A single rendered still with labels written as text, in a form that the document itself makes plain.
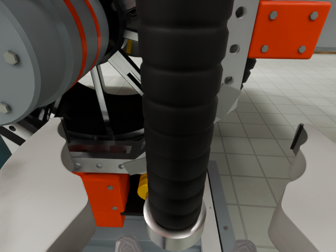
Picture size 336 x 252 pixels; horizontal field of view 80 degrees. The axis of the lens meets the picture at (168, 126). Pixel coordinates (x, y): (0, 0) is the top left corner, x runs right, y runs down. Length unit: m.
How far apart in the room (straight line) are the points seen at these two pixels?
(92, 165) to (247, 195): 0.93
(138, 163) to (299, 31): 0.33
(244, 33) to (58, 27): 0.22
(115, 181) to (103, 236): 0.36
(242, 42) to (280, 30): 0.05
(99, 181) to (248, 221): 0.82
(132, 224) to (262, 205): 0.69
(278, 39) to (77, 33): 0.25
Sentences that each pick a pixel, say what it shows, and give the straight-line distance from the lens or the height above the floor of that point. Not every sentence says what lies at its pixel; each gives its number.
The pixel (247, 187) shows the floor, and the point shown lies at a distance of 1.25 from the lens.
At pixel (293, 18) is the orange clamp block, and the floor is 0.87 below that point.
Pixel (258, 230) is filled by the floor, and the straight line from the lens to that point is 1.11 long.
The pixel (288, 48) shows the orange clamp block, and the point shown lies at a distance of 0.34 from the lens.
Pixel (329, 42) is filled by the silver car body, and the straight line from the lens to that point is 0.85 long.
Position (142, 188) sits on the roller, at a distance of 0.48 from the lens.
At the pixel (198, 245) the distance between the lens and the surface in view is 0.82.
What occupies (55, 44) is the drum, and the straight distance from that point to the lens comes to 0.21.
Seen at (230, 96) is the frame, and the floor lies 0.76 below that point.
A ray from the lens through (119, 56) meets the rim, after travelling 0.42.
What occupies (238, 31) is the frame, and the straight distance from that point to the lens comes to 0.31.
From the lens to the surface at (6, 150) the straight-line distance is 0.39.
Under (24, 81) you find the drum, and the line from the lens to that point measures 0.20.
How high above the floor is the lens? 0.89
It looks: 33 degrees down
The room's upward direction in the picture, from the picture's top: 1 degrees clockwise
